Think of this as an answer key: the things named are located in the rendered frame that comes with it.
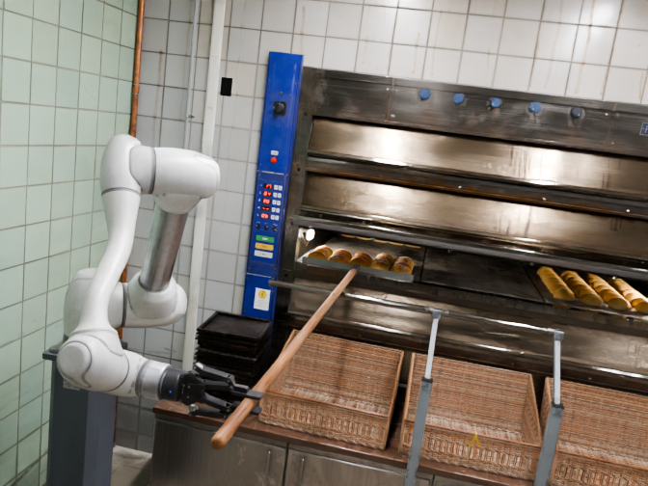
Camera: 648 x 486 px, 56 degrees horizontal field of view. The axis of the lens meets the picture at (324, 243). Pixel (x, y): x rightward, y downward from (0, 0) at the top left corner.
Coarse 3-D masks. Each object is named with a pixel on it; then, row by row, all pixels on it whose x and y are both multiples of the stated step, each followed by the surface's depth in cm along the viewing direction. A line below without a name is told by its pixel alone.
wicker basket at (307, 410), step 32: (320, 352) 296; (352, 352) 293; (384, 352) 291; (288, 384) 297; (320, 384) 294; (352, 384) 292; (384, 384) 289; (288, 416) 267; (320, 416) 271; (352, 416) 251; (384, 416) 247; (384, 448) 249
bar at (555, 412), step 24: (288, 288) 260; (312, 288) 258; (432, 312) 250; (456, 312) 248; (432, 336) 244; (552, 336) 242; (432, 360) 238; (552, 408) 224; (552, 432) 225; (552, 456) 226; (408, 480) 239
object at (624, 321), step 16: (320, 272) 295; (336, 272) 294; (400, 288) 289; (416, 288) 287; (432, 288) 286; (448, 288) 284; (464, 288) 288; (496, 304) 281; (512, 304) 280; (528, 304) 278; (544, 304) 279; (592, 320) 274; (608, 320) 273; (624, 320) 271; (640, 320) 272
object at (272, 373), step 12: (348, 276) 270; (336, 288) 246; (324, 312) 216; (312, 324) 200; (300, 336) 186; (288, 348) 174; (276, 360) 166; (288, 360) 170; (276, 372) 158; (264, 384) 150; (240, 408) 135; (252, 408) 139; (228, 420) 129; (240, 420) 132; (216, 432) 125; (228, 432) 125; (216, 444) 122
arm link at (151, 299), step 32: (160, 160) 166; (192, 160) 170; (160, 192) 169; (192, 192) 171; (160, 224) 182; (160, 256) 191; (128, 288) 206; (160, 288) 203; (128, 320) 206; (160, 320) 210
